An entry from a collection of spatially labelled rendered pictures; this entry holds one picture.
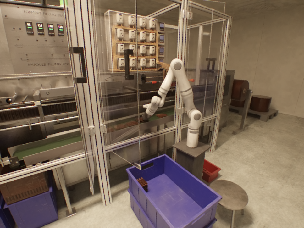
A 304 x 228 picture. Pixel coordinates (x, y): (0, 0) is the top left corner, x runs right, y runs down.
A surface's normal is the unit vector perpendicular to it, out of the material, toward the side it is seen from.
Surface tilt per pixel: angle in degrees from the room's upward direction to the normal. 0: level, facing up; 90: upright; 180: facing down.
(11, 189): 90
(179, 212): 0
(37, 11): 90
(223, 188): 0
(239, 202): 0
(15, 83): 90
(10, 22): 90
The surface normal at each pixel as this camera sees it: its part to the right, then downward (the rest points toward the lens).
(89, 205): 0.00, -0.95
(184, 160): -0.74, 0.21
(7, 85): 0.56, 0.25
